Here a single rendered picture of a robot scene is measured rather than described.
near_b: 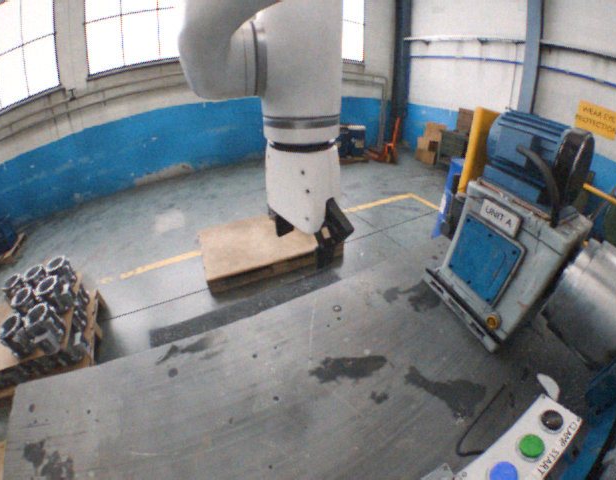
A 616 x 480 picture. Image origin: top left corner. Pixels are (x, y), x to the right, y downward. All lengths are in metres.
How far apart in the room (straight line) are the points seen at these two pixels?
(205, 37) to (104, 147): 5.09
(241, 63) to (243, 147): 5.06
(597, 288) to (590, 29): 5.75
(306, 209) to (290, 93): 0.12
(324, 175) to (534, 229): 0.46
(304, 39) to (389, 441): 0.61
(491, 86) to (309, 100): 6.04
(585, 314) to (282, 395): 0.65
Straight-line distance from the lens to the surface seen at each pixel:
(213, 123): 5.09
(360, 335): 0.64
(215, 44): 0.17
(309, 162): 0.25
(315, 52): 0.24
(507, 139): 0.64
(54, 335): 1.73
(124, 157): 5.19
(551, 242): 0.58
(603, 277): 0.62
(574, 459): 0.77
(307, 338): 0.63
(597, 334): 0.62
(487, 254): 0.65
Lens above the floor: 1.32
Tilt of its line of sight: 33 degrees down
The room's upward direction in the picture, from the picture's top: straight up
